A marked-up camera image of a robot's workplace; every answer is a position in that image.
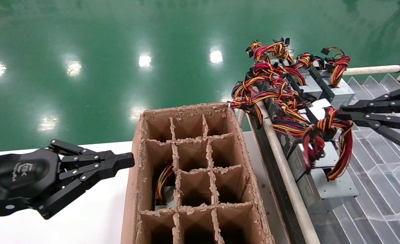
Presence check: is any large red yellow wire bundle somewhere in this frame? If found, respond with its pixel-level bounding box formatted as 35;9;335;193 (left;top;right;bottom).
230;62;310;127

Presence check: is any purple yellow red wire bundle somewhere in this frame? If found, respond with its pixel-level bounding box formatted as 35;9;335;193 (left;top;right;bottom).
271;115;310;137

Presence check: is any white-topped power supply with wires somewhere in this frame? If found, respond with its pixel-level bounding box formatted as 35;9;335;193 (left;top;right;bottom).
302;98;336;123

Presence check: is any dark mesh-sided power supply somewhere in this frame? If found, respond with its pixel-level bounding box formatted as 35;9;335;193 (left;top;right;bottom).
259;81;290;117

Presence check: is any black frame rail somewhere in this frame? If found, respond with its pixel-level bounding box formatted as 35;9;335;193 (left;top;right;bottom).
247;114;305;244

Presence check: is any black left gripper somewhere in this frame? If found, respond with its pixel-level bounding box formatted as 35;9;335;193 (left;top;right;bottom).
0;140;135;220

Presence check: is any clear plastic divider tray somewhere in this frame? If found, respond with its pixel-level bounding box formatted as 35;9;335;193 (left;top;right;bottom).
308;73;400;244

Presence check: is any brown cardboard divider box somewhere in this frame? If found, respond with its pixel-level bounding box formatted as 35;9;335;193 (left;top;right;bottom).
121;102;275;244

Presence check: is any grey power supply with wires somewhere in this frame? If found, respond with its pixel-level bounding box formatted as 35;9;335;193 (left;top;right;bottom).
285;52;324;101
154;162;177;214
310;47;356;109
288;136;340;182
297;107;360;215

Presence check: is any white pipe with black end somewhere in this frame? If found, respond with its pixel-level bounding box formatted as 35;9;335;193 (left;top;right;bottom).
342;62;400;77

